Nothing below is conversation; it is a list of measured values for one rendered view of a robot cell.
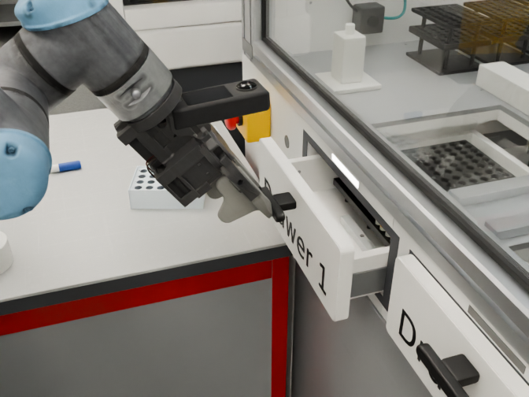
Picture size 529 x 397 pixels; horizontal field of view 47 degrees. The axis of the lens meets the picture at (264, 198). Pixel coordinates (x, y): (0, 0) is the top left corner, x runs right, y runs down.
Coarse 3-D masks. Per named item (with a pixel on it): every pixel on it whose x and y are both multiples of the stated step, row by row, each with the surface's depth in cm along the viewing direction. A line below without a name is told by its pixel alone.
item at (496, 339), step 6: (468, 306) 57; (468, 312) 57; (474, 312) 56; (474, 318) 56; (480, 318) 55; (480, 324) 55; (486, 324) 54; (486, 330) 54; (492, 330) 54; (492, 336) 54; (498, 336) 53; (498, 342) 53; (504, 348) 52; (510, 354) 52; (516, 360) 51; (516, 366) 51; (522, 366) 50; (522, 372) 51
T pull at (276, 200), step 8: (264, 192) 79; (288, 192) 79; (272, 200) 77; (280, 200) 77; (288, 200) 77; (272, 208) 76; (280, 208) 76; (288, 208) 77; (272, 216) 76; (280, 216) 75
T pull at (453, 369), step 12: (420, 348) 56; (432, 348) 56; (432, 360) 54; (444, 360) 55; (456, 360) 55; (468, 360) 55; (432, 372) 54; (444, 372) 53; (456, 372) 53; (468, 372) 53; (444, 384) 53; (456, 384) 52; (468, 384) 54; (456, 396) 51; (468, 396) 51
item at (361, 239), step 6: (342, 216) 86; (348, 216) 86; (342, 222) 85; (348, 222) 84; (354, 222) 84; (348, 228) 84; (354, 228) 83; (360, 228) 83; (354, 234) 82; (360, 234) 82; (354, 240) 82; (360, 240) 81; (366, 240) 81; (360, 246) 81; (366, 246) 80; (372, 246) 80
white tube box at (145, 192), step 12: (144, 168) 108; (132, 180) 104; (144, 180) 104; (156, 180) 104; (132, 192) 101; (144, 192) 101; (156, 192) 101; (168, 192) 102; (132, 204) 103; (144, 204) 103; (156, 204) 103; (168, 204) 103; (180, 204) 103; (192, 204) 103
